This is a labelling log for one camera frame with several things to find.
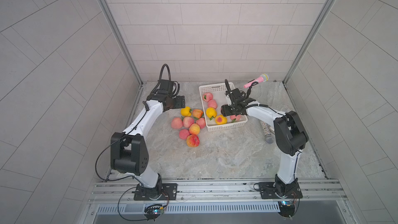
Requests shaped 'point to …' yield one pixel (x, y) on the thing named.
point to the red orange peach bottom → (193, 140)
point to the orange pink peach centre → (194, 128)
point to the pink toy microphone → (264, 78)
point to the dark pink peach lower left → (184, 134)
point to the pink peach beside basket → (201, 122)
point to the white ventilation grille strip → (271, 207)
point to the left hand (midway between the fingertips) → (181, 100)
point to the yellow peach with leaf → (221, 120)
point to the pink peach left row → (176, 123)
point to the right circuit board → (287, 208)
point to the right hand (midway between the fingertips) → (225, 109)
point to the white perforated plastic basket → (218, 92)
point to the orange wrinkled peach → (197, 113)
